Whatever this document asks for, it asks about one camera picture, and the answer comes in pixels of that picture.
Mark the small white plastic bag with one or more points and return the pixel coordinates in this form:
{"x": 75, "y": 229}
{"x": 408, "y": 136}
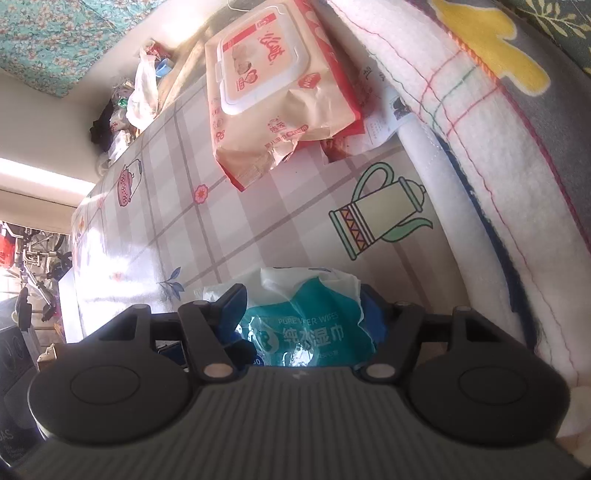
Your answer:
{"x": 143, "y": 97}

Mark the pink wet wipes pack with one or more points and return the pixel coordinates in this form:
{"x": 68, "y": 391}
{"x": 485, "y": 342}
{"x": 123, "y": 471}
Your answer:
{"x": 258, "y": 92}

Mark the teal floral wall cloth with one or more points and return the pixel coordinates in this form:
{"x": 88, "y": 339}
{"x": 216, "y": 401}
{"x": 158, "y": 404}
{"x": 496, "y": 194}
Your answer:
{"x": 46, "y": 41}

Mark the white stitched quilt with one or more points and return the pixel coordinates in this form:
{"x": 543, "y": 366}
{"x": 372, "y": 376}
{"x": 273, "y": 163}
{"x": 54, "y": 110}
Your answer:
{"x": 461, "y": 138}

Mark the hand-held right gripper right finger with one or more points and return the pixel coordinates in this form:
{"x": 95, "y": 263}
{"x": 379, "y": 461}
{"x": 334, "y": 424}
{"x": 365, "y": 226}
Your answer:
{"x": 374, "y": 318}

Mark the teal white wet wipes pack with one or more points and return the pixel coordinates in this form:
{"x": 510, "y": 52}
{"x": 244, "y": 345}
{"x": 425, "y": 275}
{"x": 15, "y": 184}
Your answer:
{"x": 300, "y": 332}

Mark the black cloth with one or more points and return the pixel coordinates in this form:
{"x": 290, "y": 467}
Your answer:
{"x": 104, "y": 124}

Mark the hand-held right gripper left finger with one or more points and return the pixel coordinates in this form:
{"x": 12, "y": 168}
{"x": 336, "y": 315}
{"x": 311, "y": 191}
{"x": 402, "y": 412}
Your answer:
{"x": 233, "y": 305}

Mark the printed paper sheet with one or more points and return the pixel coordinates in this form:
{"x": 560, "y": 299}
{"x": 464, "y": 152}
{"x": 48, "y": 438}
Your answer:
{"x": 378, "y": 120}

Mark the grey blanket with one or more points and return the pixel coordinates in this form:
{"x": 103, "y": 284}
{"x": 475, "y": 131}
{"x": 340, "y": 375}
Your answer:
{"x": 554, "y": 152}

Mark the printed plaid mat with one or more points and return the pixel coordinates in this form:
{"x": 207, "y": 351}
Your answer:
{"x": 277, "y": 221}

